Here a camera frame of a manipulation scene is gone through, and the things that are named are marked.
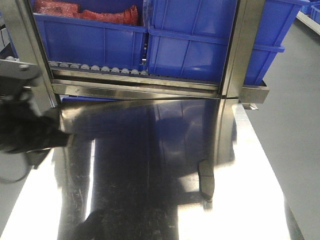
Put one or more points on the brake pad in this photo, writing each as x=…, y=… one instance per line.
x=206, y=180

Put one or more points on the stainless steel rack frame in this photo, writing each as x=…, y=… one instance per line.
x=52, y=83

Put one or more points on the left blue plastic bin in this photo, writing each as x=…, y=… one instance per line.
x=93, y=42

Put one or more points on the right blue plastic bin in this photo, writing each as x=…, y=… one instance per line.
x=189, y=38

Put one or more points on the red mesh bag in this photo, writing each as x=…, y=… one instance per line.
x=129, y=16

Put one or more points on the blue plastic bin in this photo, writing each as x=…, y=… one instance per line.
x=93, y=42
x=189, y=38

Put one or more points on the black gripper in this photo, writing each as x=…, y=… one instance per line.
x=21, y=129

